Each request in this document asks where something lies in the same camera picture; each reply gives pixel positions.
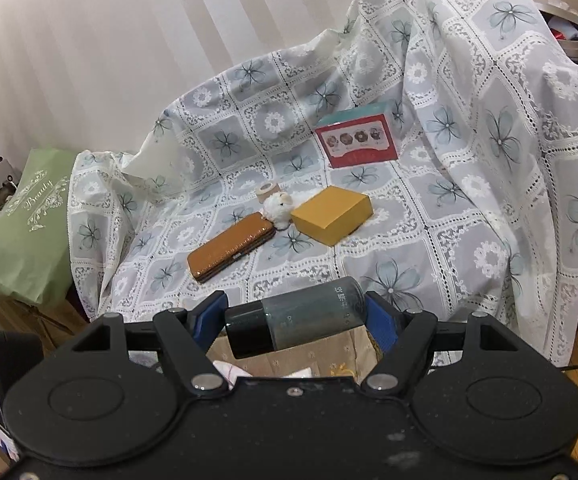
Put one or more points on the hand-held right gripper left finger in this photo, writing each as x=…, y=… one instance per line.
x=211, y=317

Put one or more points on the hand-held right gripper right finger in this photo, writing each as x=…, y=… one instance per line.
x=381, y=322

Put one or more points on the beige patterned bag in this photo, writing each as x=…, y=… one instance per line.
x=329, y=355

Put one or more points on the dark grey bottle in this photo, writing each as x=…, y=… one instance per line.
x=299, y=315

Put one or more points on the white plush toy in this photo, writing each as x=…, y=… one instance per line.
x=278, y=208

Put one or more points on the brown leather case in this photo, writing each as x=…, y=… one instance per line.
x=231, y=247

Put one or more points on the yellow cardboard box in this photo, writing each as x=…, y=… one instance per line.
x=331, y=212

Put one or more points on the green fabric bag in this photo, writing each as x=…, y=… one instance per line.
x=24, y=230

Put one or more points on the beige tape roll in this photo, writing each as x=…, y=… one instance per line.
x=269, y=192

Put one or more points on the white floral lace cloth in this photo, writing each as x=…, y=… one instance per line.
x=444, y=185

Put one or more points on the teal and red doughnut box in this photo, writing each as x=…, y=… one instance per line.
x=361, y=140

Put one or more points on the round metal tin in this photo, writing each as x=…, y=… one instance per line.
x=576, y=35

